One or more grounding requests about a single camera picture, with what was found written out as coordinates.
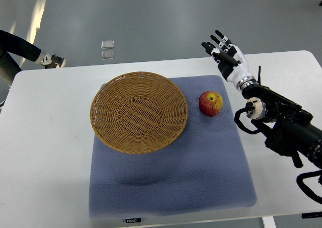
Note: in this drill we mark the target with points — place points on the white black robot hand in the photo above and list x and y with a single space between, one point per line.
230 61

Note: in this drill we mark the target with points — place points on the red yellow apple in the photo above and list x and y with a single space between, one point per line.
210 103

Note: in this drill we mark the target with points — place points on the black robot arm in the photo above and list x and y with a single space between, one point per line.
285 125

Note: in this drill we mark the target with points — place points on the woven wicker basket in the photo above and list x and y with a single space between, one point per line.
139 113

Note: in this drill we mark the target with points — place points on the blue grey cloth mat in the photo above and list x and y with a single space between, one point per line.
204 169

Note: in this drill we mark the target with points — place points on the upper floor plate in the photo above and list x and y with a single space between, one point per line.
107 44

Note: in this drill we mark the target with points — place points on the floor plate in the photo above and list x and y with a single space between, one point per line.
107 54
107 44

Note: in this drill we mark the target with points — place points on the lower floor plate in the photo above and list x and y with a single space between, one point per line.
107 54

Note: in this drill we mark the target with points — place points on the white table leg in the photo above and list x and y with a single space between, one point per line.
268 222

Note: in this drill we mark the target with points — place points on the white sneaker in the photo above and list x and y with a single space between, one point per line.
53 61

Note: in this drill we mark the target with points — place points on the black label tag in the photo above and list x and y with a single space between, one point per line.
133 220

